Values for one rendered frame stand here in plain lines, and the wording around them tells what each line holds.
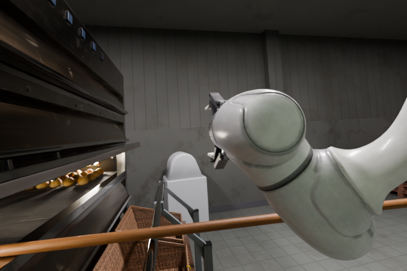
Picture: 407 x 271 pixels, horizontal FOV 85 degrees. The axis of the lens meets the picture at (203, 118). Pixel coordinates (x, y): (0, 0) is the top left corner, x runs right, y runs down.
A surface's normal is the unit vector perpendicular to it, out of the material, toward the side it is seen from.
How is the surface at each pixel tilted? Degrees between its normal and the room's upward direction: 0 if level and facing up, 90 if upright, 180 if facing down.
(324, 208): 101
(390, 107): 90
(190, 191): 90
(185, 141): 90
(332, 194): 88
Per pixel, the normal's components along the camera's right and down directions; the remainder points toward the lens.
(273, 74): 0.22, -0.07
